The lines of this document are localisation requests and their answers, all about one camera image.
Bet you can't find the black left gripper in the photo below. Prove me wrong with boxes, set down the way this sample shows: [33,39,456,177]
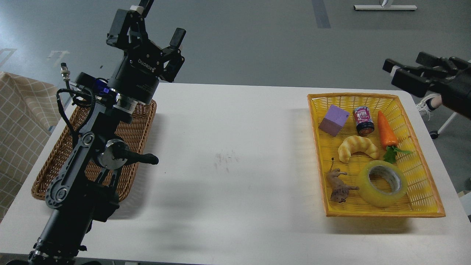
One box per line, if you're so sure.
[106,0,186,104]

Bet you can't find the brown wicker basket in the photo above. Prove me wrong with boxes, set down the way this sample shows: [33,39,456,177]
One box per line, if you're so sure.
[31,98,157,201]

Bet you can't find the orange toy carrot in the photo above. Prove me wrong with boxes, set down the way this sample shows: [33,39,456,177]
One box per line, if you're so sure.
[377,111,412,164]

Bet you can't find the white chair leg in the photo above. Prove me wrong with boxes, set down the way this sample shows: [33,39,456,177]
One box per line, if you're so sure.
[429,112,458,139]

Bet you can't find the yellow plastic basket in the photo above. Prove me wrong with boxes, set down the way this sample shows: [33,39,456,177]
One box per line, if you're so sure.
[307,92,446,218]

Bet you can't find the purple foam cube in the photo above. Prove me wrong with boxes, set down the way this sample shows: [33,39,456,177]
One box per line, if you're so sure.
[318,105,350,137]

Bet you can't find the toy croissant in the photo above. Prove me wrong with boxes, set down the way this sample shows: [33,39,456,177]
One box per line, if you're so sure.
[337,135,379,163]

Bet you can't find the small purple can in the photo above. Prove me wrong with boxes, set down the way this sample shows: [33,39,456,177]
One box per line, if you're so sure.
[353,106,375,137]

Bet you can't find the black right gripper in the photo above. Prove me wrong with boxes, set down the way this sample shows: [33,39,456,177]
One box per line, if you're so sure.
[382,52,471,119]

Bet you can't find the brown toy lion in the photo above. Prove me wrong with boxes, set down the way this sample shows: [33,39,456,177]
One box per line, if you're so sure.
[326,157,360,203]

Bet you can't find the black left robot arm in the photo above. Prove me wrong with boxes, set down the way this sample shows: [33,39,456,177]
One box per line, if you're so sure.
[10,0,186,265]

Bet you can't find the white furniture base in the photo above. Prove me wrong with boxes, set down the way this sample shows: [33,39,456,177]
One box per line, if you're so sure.
[353,0,418,11]

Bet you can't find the yellow tape roll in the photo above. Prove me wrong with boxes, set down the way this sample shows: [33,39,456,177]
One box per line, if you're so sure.
[355,160,407,208]

